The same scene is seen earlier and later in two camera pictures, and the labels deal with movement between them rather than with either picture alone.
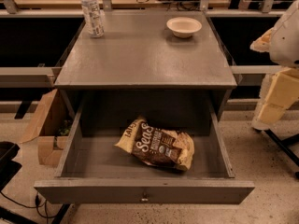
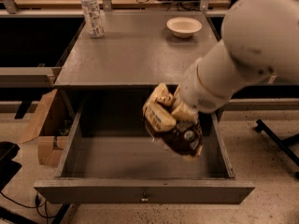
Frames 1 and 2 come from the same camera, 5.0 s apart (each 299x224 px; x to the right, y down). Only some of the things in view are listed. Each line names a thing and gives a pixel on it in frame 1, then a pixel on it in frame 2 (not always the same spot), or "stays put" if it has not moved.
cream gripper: x=286 y=42 -> x=193 y=92
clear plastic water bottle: x=92 y=12 stays put
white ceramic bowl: x=183 y=27 stays put
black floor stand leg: x=283 y=146 stays put
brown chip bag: x=154 y=147 -> x=185 y=137
